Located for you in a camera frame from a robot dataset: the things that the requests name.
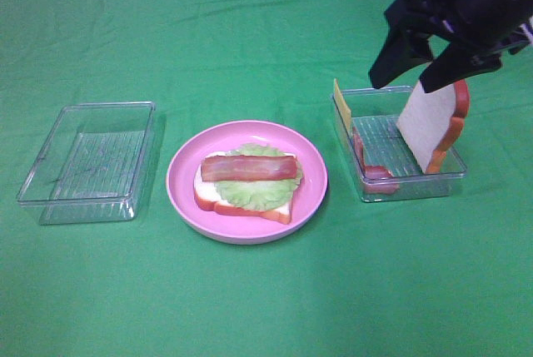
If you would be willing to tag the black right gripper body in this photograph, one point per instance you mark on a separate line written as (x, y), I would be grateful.
(477, 25)

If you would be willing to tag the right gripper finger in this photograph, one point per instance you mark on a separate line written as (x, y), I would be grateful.
(455, 64)
(404, 49)

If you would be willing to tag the toy bread slice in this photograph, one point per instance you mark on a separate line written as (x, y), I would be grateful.
(430, 123)
(208, 199)

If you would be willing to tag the yellow toy cheese slice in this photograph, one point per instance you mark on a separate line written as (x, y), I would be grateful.
(343, 109)

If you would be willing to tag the toy bacon strip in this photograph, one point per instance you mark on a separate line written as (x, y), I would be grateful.
(372, 172)
(248, 168)

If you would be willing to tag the green toy lettuce leaf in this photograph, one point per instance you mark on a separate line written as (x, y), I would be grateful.
(262, 195)

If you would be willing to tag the clear right plastic tray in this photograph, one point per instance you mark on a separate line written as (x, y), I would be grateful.
(374, 114)

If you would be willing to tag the clear plastic tray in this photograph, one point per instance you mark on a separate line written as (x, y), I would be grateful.
(92, 166)
(374, 114)

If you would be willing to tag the green tablecloth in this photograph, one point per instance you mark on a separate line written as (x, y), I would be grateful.
(439, 277)

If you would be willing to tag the pink round plate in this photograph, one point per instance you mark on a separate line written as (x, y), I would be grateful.
(246, 230)

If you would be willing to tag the clear left plastic tray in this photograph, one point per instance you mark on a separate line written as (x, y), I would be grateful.
(92, 166)

